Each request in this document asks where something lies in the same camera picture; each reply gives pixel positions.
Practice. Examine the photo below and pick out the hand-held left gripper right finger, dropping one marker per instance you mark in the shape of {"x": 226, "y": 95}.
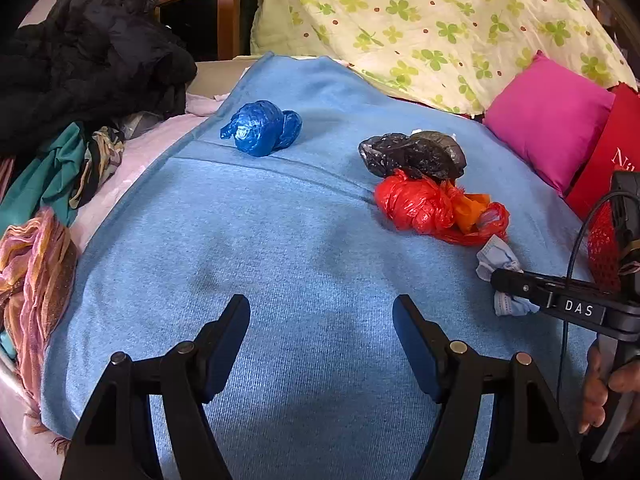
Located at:
{"x": 411, "y": 340}

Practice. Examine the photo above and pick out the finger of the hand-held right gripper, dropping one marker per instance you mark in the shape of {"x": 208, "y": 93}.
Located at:
{"x": 522, "y": 286}

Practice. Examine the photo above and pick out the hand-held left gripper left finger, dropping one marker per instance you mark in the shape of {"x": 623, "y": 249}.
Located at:
{"x": 234, "y": 327}

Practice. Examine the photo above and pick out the blue face mask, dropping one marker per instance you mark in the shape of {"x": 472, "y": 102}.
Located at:
{"x": 492, "y": 262}

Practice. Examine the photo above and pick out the black plastic bag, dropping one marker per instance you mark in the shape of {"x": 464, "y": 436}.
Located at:
{"x": 415, "y": 152}

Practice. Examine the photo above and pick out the blue plastic bag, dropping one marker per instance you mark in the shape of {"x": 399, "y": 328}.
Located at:
{"x": 260, "y": 127}

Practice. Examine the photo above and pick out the person's right hand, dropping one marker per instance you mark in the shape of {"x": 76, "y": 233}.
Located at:
{"x": 595, "y": 395}

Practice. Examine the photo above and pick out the blue blanket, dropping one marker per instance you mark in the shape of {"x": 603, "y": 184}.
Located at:
{"x": 280, "y": 240}

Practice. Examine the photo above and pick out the red paper bag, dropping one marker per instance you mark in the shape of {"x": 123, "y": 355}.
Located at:
{"x": 607, "y": 160}

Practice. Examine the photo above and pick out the red plastic bag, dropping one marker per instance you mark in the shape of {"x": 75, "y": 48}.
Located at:
{"x": 425, "y": 205}

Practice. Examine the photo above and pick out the pink pillow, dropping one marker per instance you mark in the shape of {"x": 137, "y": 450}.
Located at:
{"x": 545, "y": 120}

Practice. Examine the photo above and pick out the pink orange scarf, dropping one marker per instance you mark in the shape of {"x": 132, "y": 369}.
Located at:
{"x": 35, "y": 270}

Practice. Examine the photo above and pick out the pink bedsheet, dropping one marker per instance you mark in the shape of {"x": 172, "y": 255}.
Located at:
{"x": 150, "y": 137}

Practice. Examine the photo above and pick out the patterned grey cloth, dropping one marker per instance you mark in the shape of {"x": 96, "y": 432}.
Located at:
{"x": 102, "y": 160}

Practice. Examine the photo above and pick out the teal cloth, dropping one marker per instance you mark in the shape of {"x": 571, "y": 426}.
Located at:
{"x": 45, "y": 180}

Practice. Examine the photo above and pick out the clover printed sheet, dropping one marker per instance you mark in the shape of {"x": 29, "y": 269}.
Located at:
{"x": 425, "y": 25}

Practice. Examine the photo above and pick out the black cloth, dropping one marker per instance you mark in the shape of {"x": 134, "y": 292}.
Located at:
{"x": 85, "y": 65}

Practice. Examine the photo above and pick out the wooden cabinet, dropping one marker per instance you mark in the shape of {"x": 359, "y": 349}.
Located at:
{"x": 200, "y": 15}

